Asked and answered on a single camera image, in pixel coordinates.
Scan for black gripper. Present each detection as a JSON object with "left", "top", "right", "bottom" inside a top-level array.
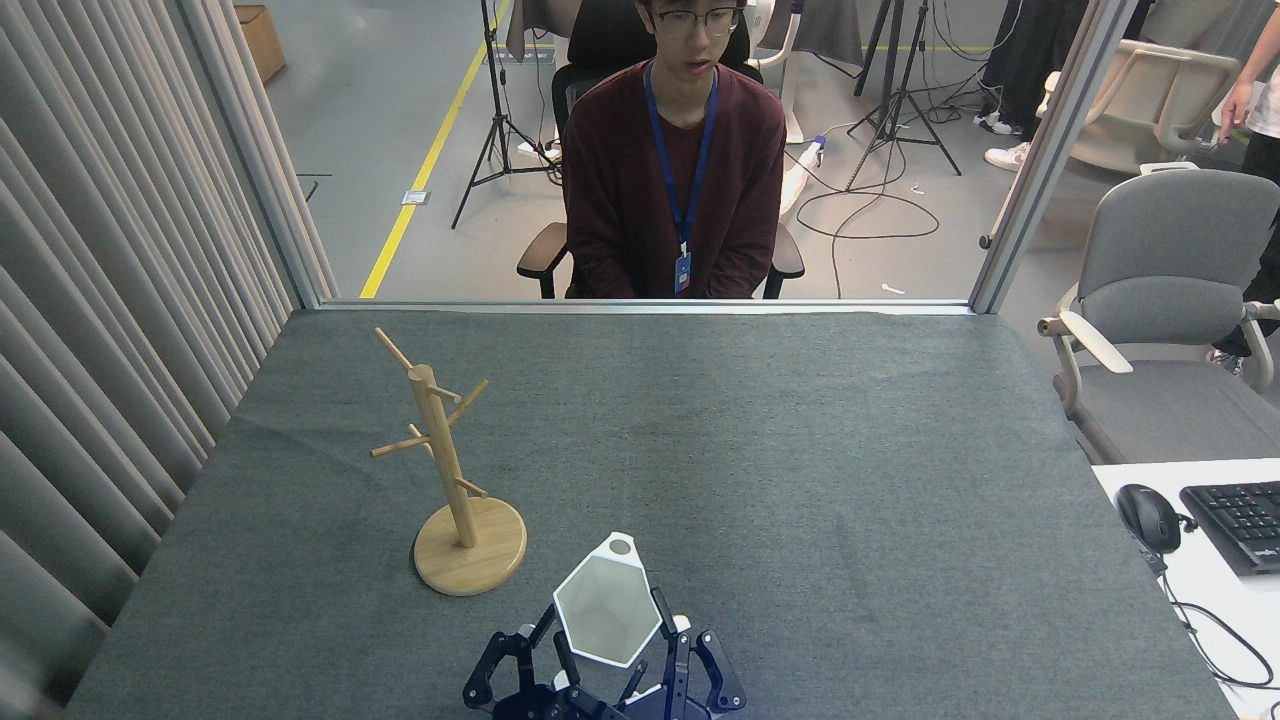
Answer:
[
  {"left": 617, "top": 587, "right": 748, "bottom": 720},
  {"left": 463, "top": 603, "right": 616, "bottom": 720}
]

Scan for white hexagonal cup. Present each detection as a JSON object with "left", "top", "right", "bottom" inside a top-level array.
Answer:
[{"left": 552, "top": 532, "right": 663, "bottom": 669}]

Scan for wooden cup rack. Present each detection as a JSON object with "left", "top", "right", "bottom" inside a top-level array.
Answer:
[{"left": 370, "top": 327, "right": 528, "bottom": 598}]

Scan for bystander person's hand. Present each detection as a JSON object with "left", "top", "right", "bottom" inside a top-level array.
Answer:
[{"left": 1222, "top": 80, "right": 1257, "bottom": 147}]

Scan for dark grey table cover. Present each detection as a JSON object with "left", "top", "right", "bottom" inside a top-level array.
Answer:
[{"left": 65, "top": 305, "right": 1241, "bottom": 720}]

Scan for black office chair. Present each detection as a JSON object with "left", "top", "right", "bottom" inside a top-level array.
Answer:
[{"left": 517, "top": 0, "right": 806, "bottom": 299}]

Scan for seated person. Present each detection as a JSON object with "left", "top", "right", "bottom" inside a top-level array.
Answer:
[{"left": 562, "top": 0, "right": 788, "bottom": 299}]

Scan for black computer mouse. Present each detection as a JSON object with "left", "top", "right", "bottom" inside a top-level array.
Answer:
[{"left": 1116, "top": 484, "right": 1183, "bottom": 554}]

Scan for black tripod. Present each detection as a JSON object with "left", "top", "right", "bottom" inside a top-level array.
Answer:
[
  {"left": 452, "top": 0, "right": 566, "bottom": 229},
  {"left": 845, "top": 0, "right": 963, "bottom": 191}
]

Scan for grey pleated curtain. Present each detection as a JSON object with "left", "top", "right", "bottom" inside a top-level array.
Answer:
[{"left": 0, "top": 0, "right": 336, "bottom": 720}]

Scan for black keyboard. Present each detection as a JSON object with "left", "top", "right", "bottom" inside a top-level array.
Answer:
[{"left": 1180, "top": 481, "right": 1280, "bottom": 577}]

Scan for grey office chair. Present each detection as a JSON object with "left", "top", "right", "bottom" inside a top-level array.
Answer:
[{"left": 1037, "top": 168, "right": 1280, "bottom": 466}]

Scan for black-rimmed glasses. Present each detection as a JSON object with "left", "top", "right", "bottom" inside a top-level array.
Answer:
[{"left": 650, "top": 3, "right": 743, "bottom": 39}]

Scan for cardboard box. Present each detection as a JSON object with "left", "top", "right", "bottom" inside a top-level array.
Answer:
[{"left": 233, "top": 4, "right": 288, "bottom": 84}]

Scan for standing person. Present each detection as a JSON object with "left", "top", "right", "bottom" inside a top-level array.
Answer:
[{"left": 975, "top": 0, "right": 1096, "bottom": 171}]

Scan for beige armchair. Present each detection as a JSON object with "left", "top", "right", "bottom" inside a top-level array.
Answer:
[{"left": 1035, "top": 38, "right": 1241, "bottom": 176}]

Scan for person beside grey chair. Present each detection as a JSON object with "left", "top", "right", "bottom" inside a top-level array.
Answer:
[{"left": 1205, "top": 0, "right": 1280, "bottom": 377}]

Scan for blue lanyard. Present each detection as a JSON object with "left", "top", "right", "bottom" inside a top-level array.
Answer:
[{"left": 643, "top": 60, "right": 719, "bottom": 253}]

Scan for black mouse cable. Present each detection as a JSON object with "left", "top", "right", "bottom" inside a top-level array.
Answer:
[{"left": 1130, "top": 530, "right": 1280, "bottom": 691}]

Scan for black floor cable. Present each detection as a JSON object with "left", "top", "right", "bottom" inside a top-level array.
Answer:
[{"left": 795, "top": 150, "right": 941, "bottom": 299}]

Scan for silver frame post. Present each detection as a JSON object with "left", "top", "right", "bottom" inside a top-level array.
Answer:
[{"left": 970, "top": 0, "right": 1141, "bottom": 314}]

